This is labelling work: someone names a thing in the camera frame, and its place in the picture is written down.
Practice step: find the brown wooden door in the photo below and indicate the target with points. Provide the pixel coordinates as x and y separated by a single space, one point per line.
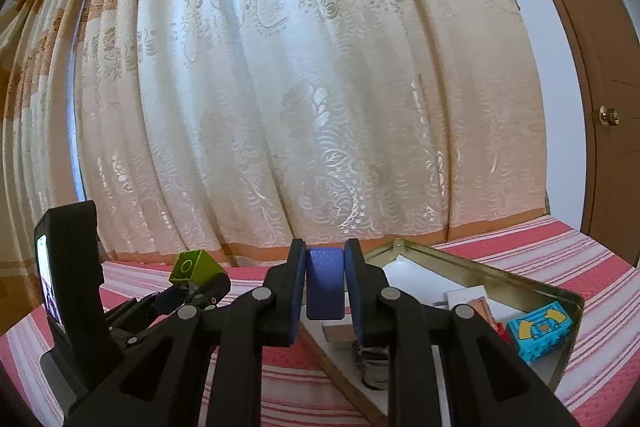
590 7

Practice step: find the red toy brick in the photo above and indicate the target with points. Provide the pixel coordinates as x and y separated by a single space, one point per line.
501 332

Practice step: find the gold metal tin box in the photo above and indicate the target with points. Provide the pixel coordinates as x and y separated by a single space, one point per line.
475 269

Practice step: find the cream floral curtain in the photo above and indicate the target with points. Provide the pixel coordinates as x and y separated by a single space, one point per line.
30 132
310 82

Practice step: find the blue rectangular block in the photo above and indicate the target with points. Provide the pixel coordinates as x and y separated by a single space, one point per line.
325 282

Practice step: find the white foam block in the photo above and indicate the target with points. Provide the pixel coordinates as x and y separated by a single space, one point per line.
462 296

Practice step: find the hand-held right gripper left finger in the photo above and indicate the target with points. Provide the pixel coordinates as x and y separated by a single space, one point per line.
299 287

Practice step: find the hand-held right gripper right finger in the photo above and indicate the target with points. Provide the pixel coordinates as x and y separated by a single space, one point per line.
352 292

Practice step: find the pink striped bedsheet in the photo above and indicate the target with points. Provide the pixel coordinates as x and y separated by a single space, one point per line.
575 257

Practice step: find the brass door knob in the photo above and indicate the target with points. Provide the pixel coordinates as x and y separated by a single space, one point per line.
610 115

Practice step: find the white paper tin liner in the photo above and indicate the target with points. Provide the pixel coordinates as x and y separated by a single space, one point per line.
410 277

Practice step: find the blue toy block moon print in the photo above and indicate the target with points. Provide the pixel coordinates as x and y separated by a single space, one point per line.
540 332

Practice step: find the dark metal clip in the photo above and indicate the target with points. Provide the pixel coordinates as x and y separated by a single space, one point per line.
370 367

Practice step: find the pink box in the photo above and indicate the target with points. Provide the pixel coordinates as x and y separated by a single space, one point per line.
482 309

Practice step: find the green toy brick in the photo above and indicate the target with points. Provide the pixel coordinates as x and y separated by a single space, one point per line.
195 267

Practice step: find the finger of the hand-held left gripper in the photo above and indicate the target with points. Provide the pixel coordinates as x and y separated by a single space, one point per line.
160 304
215 289

